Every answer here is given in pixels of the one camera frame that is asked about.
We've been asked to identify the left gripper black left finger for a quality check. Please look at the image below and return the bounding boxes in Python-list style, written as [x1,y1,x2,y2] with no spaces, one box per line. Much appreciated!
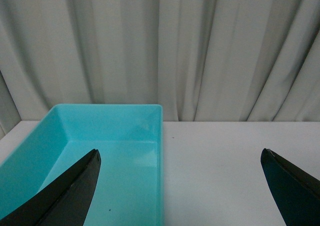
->
[0,149,101,225]

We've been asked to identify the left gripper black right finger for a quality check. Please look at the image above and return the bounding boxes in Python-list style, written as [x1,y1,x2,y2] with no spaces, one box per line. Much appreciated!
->
[260,148,320,225]

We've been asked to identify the turquoise plastic storage bin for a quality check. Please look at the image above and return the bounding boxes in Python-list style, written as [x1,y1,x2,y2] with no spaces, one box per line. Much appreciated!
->
[0,104,164,225]

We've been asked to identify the grey-white pleated curtain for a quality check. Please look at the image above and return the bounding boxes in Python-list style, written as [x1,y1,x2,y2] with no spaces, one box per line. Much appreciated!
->
[0,0,320,136]

